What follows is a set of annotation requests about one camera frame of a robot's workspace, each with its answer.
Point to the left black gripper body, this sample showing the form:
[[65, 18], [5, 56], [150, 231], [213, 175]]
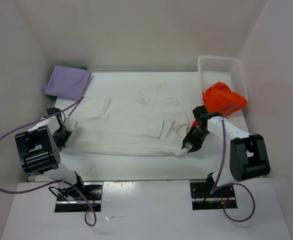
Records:
[[61, 136]]

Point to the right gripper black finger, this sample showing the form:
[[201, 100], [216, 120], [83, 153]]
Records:
[[187, 137], [194, 146]]

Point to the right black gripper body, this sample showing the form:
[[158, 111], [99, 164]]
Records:
[[200, 135]]

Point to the white t-shirt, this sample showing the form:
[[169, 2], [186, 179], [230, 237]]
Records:
[[152, 126]]

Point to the purple t-shirt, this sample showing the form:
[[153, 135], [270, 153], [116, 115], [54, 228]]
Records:
[[66, 83]]

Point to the green t-shirt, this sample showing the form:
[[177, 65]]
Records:
[[82, 67]]

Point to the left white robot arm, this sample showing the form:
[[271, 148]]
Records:
[[69, 182]]

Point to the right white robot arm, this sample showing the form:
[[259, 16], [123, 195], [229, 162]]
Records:
[[244, 155]]

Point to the orange t-shirt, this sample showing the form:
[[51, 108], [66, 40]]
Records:
[[220, 98]]

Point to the white plastic basket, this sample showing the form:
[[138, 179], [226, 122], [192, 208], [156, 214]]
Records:
[[213, 69]]

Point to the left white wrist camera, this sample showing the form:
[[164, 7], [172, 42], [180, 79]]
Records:
[[70, 124]]

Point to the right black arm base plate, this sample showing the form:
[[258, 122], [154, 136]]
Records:
[[203, 200]]

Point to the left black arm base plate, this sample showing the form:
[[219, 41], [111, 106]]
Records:
[[67, 204]]

